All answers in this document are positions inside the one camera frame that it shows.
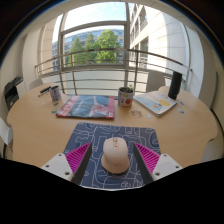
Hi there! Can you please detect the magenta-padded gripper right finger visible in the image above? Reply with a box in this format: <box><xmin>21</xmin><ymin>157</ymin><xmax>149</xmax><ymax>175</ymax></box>
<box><xmin>132</xmin><ymin>142</ymin><xmax>184</xmax><ymax>186</ymax></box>

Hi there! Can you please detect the patterned drinking cup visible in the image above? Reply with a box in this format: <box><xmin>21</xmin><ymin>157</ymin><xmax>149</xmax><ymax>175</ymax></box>
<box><xmin>48</xmin><ymin>84</ymin><xmax>63</xmax><ymax>103</ymax></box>

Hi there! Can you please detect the light illustrated book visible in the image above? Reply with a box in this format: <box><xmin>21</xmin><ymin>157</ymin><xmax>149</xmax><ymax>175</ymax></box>
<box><xmin>132</xmin><ymin>90</ymin><xmax>179</xmax><ymax>118</ymax></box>

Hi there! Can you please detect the printed mug with plant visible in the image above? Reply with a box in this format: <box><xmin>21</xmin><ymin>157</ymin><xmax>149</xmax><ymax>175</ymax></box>
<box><xmin>117</xmin><ymin>85</ymin><xmax>135</xmax><ymax>109</ymax></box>

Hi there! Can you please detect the white plastic chair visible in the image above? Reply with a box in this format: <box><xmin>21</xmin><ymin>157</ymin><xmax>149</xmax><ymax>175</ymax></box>
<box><xmin>0</xmin><ymin>116</ymin><xmax>15</xmax><ymax>160</ymax></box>
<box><xmin>27</xmin><ymin>78</ymin><xmax>44</xmax><ymax>91</ymax></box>
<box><xmin>145</xmin><ymin>70</ymin><xmax>166</xmax><ymax>94</ymax></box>

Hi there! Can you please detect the beige computer mouse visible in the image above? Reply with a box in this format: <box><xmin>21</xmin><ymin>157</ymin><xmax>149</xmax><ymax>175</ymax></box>
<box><xmin>100</xmin><ymin>136</ymin><xmax>131</xmax><ymax>175</ymax></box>

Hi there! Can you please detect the black printer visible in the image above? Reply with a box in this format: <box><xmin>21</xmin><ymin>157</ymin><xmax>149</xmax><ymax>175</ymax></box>
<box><xmin>3</xmin><ymin>75</ymin><xmax>25</xmax><ymax>111</ymax></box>

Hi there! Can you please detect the metal balcony railing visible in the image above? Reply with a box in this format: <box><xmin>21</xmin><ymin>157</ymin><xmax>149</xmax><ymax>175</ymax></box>
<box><xmin>34</xmin><ymin>47</ymin><xmax>194</xmax><ymax>96</ymax></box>

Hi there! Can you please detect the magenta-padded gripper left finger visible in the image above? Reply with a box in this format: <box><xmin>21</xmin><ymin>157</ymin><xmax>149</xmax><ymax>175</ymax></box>
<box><xmin>40</xmin><ymin>142</ymin><xmax>94</xmax><ymax>186</ymax></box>

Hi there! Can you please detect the red magazine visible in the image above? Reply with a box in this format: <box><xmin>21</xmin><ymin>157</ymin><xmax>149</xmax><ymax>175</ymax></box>
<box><xmin>55</xmin><ymin>94</ymin><xmax>117</xmax><ymax>121</ymax></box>

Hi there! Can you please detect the dark blue patterned mouse pad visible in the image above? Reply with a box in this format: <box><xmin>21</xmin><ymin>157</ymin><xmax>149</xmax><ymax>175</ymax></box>
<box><xmin>62</xmin><ymin>121</ymin><xmax>162</xmax><ymax>191</ymax></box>

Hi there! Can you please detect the small dark stapler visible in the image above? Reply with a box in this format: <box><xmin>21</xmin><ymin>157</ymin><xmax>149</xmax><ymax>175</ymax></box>
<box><xmin>38</xmin><ymin>85</ymin><xmax>52</xmax><ymax>95</ymax></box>

